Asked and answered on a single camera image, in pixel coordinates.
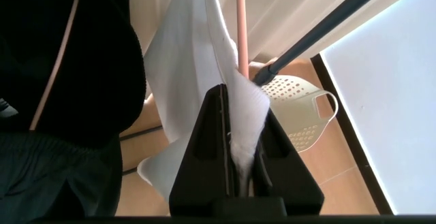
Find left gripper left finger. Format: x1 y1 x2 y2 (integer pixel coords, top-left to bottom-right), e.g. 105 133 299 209
169 83 240 217

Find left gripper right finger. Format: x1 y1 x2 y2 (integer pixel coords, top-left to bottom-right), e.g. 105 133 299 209
252 108 325 216

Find white garment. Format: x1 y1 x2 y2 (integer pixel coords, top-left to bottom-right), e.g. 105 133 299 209
137 0 272 201

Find pink clothes hanger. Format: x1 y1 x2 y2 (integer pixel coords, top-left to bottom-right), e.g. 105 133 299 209
29 0 80 131
235 0 250 79

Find black shorts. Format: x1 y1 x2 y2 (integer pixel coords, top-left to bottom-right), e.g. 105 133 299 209
0 0 147 218

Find white laundry basket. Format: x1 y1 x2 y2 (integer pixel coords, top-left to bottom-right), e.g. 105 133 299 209
260 74 339 153

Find black clothes rack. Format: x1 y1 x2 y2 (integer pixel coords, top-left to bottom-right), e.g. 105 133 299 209
119 0 398 176

